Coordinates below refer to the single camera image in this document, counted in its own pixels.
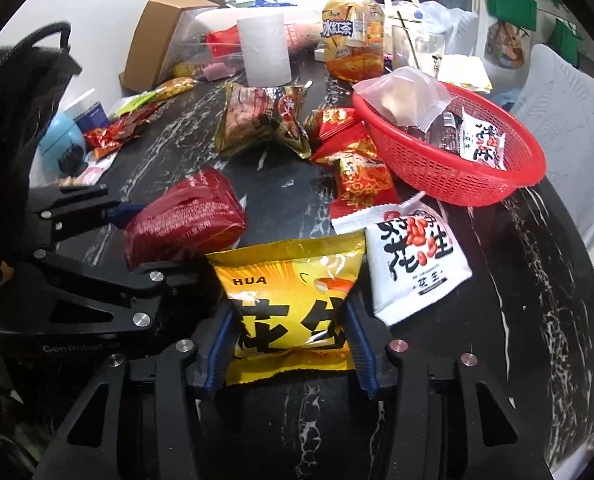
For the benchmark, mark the red plastic basket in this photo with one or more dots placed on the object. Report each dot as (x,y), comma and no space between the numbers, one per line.
(457,180)

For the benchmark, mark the light blue round device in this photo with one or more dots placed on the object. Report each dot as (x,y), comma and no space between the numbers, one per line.
(59,140)

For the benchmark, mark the dark red snack packet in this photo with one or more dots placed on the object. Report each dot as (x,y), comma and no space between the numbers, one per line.
(187,220)

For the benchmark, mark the translucent white snack packet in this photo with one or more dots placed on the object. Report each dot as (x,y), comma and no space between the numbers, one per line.
(402,95)

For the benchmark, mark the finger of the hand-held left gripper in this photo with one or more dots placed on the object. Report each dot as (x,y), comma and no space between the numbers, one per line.
(119,214)
(127,290)

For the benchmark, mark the yellow white packet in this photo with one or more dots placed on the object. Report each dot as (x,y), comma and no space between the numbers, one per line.
(467,72)

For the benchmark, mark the iced tea bottle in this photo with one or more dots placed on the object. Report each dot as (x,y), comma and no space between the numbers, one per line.
(352,35)

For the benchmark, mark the toilet paper roll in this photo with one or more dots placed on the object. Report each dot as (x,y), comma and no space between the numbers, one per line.
(264,50)

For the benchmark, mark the yellow round fruit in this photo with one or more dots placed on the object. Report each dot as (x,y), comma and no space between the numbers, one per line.
(183,69)

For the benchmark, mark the clear plastic container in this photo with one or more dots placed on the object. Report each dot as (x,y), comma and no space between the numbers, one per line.
(187,55)

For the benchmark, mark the pink block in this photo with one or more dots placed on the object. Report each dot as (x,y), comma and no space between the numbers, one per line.
(217,71)

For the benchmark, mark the yellow snack packet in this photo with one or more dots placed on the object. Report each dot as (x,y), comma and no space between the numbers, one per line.
(287,300)

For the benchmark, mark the black bag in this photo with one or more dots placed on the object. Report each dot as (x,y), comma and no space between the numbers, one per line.
(22,95)

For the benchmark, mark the large white peanut packet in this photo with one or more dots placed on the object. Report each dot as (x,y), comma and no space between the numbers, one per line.
(417,260)

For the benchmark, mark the cartoon print bag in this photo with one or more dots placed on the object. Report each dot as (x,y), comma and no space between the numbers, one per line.
(504,45)

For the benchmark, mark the bright red food packet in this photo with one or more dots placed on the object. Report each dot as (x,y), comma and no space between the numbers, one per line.
(224,40)

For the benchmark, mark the brown biscuit snack packet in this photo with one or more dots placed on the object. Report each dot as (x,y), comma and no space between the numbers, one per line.
(257,120)

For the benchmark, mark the large cardboard box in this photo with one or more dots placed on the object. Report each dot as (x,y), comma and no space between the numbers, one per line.
(152,35)

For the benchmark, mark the red gold snack packet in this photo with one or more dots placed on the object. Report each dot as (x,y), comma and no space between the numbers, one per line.
(332,125)
(344,150)
(367,180)

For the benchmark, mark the white jug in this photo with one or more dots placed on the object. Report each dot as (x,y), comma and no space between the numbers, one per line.
(402,2)

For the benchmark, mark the metal spoon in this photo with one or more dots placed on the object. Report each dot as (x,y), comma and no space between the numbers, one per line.
(407,40)

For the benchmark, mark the pink card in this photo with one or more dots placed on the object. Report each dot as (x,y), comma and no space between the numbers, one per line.
(94,170)

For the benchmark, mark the pile of red candy packets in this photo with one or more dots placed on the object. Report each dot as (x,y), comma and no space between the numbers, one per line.
(114,132)

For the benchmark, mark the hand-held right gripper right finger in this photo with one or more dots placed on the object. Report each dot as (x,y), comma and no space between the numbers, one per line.
(359,345)

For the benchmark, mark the yellow noodle packet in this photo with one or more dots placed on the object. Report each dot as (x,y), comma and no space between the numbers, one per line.
(177,87)

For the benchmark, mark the glass cup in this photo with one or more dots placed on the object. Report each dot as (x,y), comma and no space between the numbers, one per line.
(419,50)

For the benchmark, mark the small white peanut packet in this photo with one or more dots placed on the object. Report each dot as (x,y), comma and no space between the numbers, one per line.
(482,142)

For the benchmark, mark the white packet green label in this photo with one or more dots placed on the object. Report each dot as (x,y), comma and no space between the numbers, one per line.
(132,105)

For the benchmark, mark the white charger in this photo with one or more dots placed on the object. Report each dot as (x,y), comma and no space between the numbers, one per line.
(320,55)

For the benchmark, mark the green tote bag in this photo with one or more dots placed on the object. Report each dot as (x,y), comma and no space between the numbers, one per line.
(564,35)
(509,2)

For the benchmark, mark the grey covered chair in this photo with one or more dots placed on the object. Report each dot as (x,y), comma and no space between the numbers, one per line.
(567,125)

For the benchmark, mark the white plastic bag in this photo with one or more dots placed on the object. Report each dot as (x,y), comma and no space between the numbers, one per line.
(452,25)

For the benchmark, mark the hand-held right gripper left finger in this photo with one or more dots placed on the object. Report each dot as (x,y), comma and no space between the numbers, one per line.
(217,355)

